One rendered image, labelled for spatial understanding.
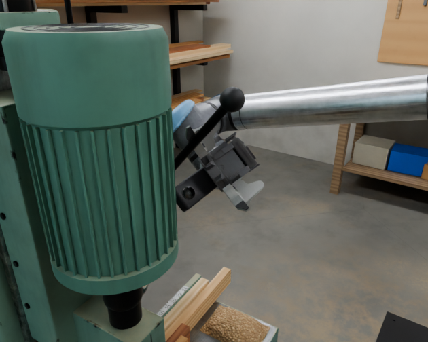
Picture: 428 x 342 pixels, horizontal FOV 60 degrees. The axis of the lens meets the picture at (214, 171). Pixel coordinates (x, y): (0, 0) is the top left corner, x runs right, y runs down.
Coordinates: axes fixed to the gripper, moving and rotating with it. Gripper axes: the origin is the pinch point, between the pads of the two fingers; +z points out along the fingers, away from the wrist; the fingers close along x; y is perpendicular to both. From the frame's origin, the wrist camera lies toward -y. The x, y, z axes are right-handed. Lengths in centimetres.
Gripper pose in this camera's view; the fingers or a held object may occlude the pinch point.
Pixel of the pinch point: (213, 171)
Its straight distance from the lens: 55.0
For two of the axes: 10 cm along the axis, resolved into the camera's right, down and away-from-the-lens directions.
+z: 0.0, -0.3, -10.0
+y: 8.1, -5.9, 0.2
